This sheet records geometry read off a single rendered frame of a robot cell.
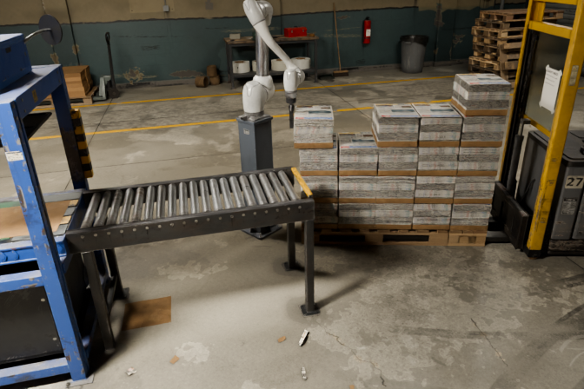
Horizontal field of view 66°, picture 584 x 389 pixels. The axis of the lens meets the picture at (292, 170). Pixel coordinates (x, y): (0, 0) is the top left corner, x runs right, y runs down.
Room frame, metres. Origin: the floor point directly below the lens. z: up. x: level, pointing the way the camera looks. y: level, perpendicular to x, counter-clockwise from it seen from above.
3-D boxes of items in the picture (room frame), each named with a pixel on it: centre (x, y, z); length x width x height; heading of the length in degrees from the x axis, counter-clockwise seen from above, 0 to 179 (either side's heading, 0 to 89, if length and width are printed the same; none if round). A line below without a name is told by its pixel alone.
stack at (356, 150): (3.27, -0.65, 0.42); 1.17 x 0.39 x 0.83; 86
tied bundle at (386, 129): (3.26, -0.78, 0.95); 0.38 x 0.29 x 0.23; 177
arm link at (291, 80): (3.33, -0.01, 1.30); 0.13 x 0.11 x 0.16; 161
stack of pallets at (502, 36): (8.97, -4.36, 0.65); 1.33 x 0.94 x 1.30; 107
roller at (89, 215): (2.30, 1.16, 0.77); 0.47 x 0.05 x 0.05; 13
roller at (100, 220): (2.32, 1.10, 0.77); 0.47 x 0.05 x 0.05; 13
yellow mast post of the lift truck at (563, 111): (2.85, -1.78, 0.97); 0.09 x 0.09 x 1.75; 86
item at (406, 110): (3.24, -0.78, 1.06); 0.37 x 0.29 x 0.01; 177
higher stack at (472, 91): (3.21, -1.38, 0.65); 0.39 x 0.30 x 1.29; 176
